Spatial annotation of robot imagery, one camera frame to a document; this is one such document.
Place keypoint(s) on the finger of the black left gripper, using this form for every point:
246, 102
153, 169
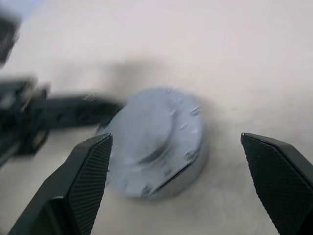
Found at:
80, 110

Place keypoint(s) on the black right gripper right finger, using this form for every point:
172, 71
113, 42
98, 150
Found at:
281, 181

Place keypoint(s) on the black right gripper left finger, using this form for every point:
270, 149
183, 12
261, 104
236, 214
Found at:
83, 186

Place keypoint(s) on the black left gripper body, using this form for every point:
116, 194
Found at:
22, 117

